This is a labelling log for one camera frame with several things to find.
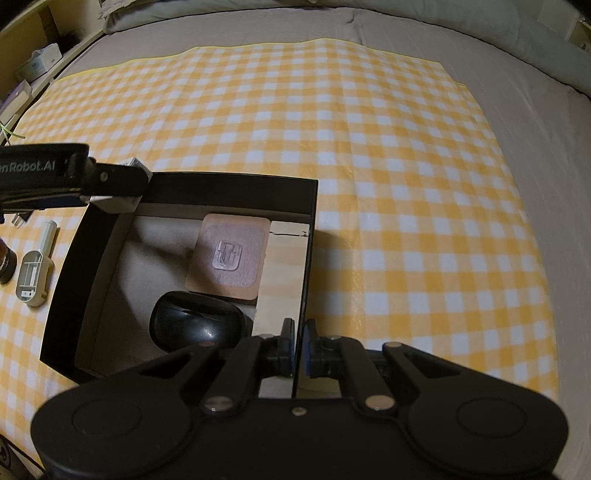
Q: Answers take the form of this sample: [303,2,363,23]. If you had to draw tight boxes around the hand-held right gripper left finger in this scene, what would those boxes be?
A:
[115,318,297,414]

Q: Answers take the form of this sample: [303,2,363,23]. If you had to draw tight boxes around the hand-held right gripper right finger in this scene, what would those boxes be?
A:
[302,319,462,412]

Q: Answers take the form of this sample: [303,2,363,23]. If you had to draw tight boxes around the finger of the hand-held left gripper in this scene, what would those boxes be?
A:
[71,157,153,205]

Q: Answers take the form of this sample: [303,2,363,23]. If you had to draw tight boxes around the small printed white box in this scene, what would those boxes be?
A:
[89,158,153,216]

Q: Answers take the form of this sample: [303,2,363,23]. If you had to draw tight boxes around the white plastic tube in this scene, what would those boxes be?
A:
[39,220,59,260]

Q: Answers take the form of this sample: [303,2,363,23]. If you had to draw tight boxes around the light wooden block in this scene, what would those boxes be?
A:
[252,220,309,400]

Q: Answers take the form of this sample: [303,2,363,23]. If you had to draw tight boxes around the round black tin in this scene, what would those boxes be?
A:
[0,239,18,285]

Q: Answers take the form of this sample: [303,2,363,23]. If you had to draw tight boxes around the black earbuds case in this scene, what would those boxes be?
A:
[150,291,245,352]

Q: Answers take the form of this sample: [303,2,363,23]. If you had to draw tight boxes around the grey plastic tray insert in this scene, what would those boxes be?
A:
[12,248,53,308]

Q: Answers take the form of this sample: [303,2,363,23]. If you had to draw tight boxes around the black cardboard box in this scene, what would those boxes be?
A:
[40,172,320,400]

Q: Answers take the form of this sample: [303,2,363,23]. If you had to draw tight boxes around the tissue box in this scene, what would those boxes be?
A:
[17,43,64,83]

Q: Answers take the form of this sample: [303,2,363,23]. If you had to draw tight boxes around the wooden shelf unit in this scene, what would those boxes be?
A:
[0,0,108,136]

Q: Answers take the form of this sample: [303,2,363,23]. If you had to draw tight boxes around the yellow checked mat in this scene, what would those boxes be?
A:
[0,39,562,462]

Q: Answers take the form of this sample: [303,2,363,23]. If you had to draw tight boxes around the grey bed sheet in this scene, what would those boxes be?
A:
[51,4,591,416]

